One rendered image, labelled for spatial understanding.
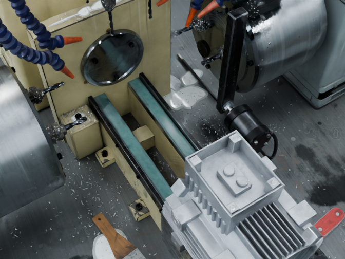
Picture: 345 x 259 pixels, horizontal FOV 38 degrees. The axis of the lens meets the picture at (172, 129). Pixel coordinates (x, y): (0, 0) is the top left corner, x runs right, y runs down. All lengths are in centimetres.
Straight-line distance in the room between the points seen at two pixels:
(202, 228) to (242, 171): 11
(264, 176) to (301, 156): 43
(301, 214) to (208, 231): 15
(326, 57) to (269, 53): 22
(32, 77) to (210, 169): 56
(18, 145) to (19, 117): 4
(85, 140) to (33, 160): 31
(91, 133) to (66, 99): 9
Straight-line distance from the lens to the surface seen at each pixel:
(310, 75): 126
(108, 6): 82
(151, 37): 111
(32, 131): 84
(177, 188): 81
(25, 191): 89
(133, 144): 106
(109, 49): 105
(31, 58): 82
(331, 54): 118
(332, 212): 114
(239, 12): 83
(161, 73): 121
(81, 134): 112
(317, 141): 125
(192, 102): 127
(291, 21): 103
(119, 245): 107
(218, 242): 79
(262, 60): 100
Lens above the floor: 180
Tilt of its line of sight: 55 degrees down
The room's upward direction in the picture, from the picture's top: 1 degrees clockwise
